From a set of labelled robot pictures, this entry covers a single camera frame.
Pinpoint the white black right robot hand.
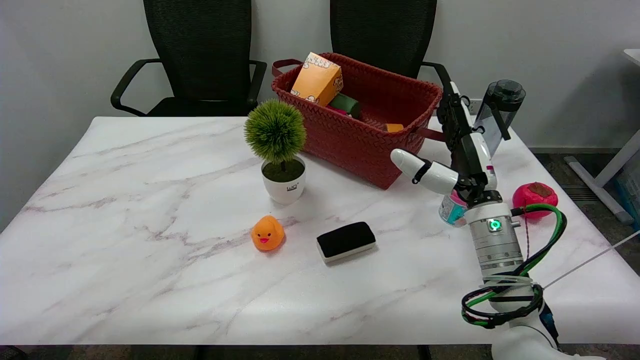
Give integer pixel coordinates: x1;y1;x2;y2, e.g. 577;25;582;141
390;80;504;211

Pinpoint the green potted plant white pot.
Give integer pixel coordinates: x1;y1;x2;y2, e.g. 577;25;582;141
243;98;307;205

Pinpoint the grey transparent water bottle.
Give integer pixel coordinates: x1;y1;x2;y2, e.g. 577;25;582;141
472;79;527;159

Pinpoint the pink lid teal jar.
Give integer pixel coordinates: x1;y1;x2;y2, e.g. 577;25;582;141
439;190;469;228

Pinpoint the red persimmon toy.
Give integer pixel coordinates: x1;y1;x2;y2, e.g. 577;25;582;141
512;182;559;220

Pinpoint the red woven basket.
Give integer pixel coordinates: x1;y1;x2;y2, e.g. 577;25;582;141
271;52;447;191

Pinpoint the green box in basket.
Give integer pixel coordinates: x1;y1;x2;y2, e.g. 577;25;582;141
328;93;362;119

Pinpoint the black mesh office chair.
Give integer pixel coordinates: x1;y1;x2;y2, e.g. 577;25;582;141
330;0;459;115
110;0;268;117

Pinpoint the black whiteboard eraser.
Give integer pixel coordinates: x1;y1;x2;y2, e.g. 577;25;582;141
316;221;377;264

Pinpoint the blue storage box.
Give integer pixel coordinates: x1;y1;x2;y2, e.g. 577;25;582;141
615;162;640;223

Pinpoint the orange carton box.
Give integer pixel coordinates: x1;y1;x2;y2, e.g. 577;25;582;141
290;52;344;107

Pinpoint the orange rubber duck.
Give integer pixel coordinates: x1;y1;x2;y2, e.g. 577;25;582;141
250;215;286;252

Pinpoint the green black cable bundle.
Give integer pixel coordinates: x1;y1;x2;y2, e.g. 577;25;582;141
461;202;569;329

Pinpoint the white desk frame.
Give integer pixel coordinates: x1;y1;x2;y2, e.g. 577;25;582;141
564;48;640;226

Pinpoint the thin white cable tie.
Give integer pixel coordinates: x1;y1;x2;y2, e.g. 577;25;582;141
542;230;640;291

